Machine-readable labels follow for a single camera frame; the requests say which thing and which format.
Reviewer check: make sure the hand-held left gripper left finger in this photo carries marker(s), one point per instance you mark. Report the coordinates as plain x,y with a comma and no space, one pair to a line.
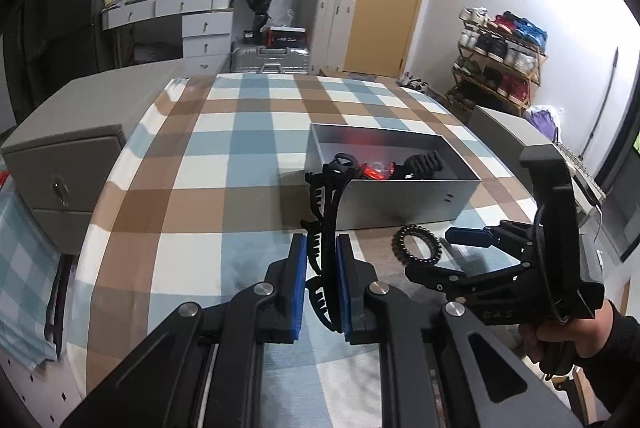
298,288

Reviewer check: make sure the person's right hand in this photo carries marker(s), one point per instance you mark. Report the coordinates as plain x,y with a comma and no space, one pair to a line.
585,335

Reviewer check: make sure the small black box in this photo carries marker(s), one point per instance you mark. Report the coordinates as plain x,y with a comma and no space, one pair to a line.
252,37

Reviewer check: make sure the purple bag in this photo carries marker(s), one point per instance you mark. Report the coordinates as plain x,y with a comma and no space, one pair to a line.
545,122

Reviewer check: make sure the white perforated board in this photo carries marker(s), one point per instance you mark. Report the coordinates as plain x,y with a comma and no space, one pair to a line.
30,388

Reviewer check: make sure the blue plaid cloth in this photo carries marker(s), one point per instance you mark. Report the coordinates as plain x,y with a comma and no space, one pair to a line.
20,283

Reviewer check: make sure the black banana hair clip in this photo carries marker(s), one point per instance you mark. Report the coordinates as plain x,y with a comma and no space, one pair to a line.
325,228

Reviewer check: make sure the wooden shoe rack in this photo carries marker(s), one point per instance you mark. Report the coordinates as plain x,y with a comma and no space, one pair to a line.
480,80

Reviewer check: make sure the small black hair clip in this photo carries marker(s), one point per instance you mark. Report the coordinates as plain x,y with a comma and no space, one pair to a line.
341,156

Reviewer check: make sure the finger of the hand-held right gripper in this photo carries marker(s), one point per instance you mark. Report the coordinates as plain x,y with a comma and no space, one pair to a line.
440,275
470,236

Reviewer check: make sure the red hair accessory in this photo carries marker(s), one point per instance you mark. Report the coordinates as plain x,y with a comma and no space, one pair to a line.
372,171

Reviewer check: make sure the silver suitcase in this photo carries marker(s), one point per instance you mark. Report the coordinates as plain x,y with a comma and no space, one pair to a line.
272,58

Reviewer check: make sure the black wardrobe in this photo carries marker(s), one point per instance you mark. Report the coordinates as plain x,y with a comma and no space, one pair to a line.
45,18

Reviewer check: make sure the silver box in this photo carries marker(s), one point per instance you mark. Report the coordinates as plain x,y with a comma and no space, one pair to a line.
400,203

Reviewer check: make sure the white desk with drawers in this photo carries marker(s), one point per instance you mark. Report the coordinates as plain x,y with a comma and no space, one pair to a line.
205,25

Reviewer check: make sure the long dark curved stick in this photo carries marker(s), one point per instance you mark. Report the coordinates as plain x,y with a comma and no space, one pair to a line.
604,100

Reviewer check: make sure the shoes on floor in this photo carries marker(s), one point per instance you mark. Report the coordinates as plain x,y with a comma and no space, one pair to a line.
412,83

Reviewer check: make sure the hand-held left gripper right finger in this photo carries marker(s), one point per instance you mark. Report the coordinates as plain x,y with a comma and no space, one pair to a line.
344,288

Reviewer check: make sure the black and red box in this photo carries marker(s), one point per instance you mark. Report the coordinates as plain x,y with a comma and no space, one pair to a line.
286,37

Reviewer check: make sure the grey nightstand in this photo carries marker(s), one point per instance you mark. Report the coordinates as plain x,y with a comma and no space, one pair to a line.
505,123
75,123

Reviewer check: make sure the group of shoes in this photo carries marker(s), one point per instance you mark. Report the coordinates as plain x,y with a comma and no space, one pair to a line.
500,48

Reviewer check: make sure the plaid blanket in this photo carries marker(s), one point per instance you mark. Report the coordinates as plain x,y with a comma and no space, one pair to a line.
200,188

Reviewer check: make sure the white suitcase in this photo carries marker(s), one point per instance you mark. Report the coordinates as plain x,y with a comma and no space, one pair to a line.
330,33

